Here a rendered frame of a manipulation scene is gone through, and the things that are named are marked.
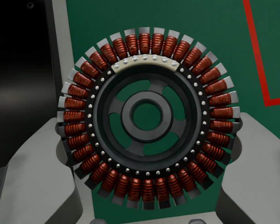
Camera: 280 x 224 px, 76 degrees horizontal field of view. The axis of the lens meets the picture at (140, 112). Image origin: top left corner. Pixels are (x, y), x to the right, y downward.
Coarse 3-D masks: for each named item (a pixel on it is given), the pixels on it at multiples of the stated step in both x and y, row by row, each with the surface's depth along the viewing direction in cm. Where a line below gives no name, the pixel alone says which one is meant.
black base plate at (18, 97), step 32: (0, 0) 24; (32, 0) 24; (0, 32) 24; (32, 32) 23; (0, 64) 23; (32, 64) 23; (0, 96) 23; (32, 96) 23; (0, 128) 23; (32, 128) 23; (0, 160) 23
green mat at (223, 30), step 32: (96, 0) 25; (128, 0) 25; (160, 0) 25; (192, 0) 25; (224, 0) 24; (256, 0) 24; (96, 32) 25; (192, 32) 24; (224, 32) 24; (256, 32) 24; (224, 64) 24; (128, 96) 24; (256, 96) 23; (96, 192) 24
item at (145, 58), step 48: (144, 48) 11; (192, 48) 11; (96, 96) 11; (144, 96) 12; (192, 96) 11; (96, 144) 11; (144, 144) 13; (192, 144) 11; (144, 192) 10; (192, 192) 10
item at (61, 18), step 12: (60, 0) 26; (60, 12) 26; (60, 24) 26; (60, 36) 25; (60, 48) 25; (60, 60) 25; (72, 60) 25; (84, 180) 24; (84, 192) 24; (84, 204) 24; (84, 216) 24; (180, 216) 23; (192, 216) 23; (204, 216) 23; (216, 216) 23
